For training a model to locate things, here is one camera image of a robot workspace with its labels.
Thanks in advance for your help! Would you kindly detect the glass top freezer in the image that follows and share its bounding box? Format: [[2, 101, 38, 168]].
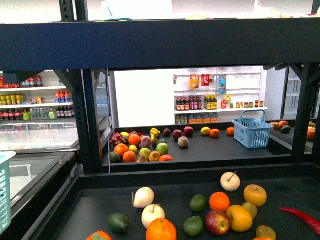
[[0, 119, 79, 206]]

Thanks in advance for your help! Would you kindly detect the peach on far shelf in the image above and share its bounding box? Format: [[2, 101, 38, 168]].
[[178, 136, 190, 149]]

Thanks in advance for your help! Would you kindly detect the white pear left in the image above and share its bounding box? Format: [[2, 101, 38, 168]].
[[131, 187, 155, 209]]

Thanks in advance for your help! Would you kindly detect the pale white pear with stem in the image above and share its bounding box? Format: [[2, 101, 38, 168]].
[[220, 171, 241, 192]]

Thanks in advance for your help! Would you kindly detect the light blue shopping basket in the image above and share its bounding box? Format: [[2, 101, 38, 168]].
[[0, 151, 16, 235]]

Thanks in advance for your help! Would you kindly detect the yellow orange apple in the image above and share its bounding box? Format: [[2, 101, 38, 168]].
[[226, 205, 253, 233]]

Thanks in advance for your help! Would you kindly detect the red chili pepper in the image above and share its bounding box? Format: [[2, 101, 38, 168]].
[[279, 207, 320, 236]]

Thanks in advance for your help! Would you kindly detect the orange near basket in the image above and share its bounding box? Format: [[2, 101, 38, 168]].
[[209, 192, 231, 213]]

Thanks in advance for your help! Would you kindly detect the small green yellow fruit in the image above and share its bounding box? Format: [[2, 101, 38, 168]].
[[242, 202, 258, 219]]

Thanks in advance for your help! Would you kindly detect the yellow round pear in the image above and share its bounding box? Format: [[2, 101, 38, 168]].
[[243, 184, 268, 208]]

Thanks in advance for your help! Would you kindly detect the small blue far basket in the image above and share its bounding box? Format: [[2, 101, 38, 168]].
[[232, 109, 273, 149]]

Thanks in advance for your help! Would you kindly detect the drinks cooler shelf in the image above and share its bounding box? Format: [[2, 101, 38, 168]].
[[0, 70, 75, 121]]

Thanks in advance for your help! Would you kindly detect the front large orange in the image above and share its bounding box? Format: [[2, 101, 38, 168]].
[[145, 218, 178, 240]]

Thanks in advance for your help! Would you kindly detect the white wall goods shelf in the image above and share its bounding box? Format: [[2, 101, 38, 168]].
[[173, 66, 267, 124]]

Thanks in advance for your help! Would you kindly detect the far orange right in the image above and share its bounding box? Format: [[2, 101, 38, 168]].
[[209, 128, 220, 138]]

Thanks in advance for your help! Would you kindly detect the pink dragon fruit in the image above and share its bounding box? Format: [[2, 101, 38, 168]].
[[109, 132, 127, 146]]

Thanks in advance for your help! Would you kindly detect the dark green avocado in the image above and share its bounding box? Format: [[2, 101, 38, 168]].
[[108, 213, 130, 234]]

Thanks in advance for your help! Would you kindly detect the green apple far shelf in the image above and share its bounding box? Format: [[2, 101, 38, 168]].
[[156, 143, 169, 156]]

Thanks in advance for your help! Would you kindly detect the white pear front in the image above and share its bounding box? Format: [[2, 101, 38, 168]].
[[141, 204, 166, 230]]

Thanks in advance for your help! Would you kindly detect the blue basket top shelf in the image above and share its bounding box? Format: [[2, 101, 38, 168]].
[[95, 0, 133, 21]]

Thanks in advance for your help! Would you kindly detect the far yellow lemon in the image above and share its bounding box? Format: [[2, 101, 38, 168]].
[[200, 127, 211, 136]]

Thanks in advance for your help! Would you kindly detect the black metal shelf rack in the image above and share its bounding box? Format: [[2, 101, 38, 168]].
[[0, 0, 320, 240]]

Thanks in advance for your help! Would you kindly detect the dark red far apple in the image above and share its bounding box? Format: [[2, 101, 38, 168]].
[[183, 126, 194, 138]]

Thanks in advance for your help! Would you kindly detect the green lime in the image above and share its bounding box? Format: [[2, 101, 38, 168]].
[[189, 194, 207, 213], [183, 216, 204, 237]]

